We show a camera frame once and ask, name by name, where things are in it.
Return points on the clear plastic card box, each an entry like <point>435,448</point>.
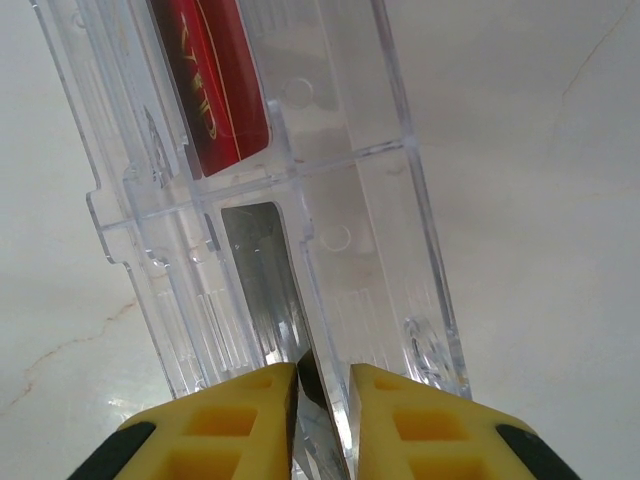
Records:
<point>370,200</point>

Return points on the red card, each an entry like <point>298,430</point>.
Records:
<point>220,100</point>

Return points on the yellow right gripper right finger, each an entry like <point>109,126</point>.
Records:
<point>430,430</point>

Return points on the dark glossy card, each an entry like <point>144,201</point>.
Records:
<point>260,260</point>

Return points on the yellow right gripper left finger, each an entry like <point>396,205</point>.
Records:
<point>220,430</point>

